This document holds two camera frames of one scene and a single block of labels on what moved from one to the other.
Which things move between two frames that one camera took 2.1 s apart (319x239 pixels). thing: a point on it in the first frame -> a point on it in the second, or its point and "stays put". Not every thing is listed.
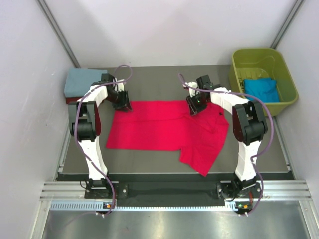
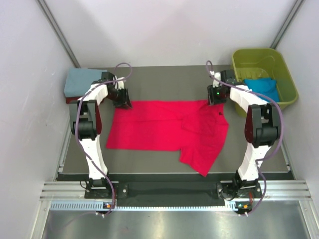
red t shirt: (159, 125) stays put
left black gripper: (124, 104) stays put
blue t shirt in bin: (264, 88) stays put
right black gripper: (194, 108) -> (212, 99)
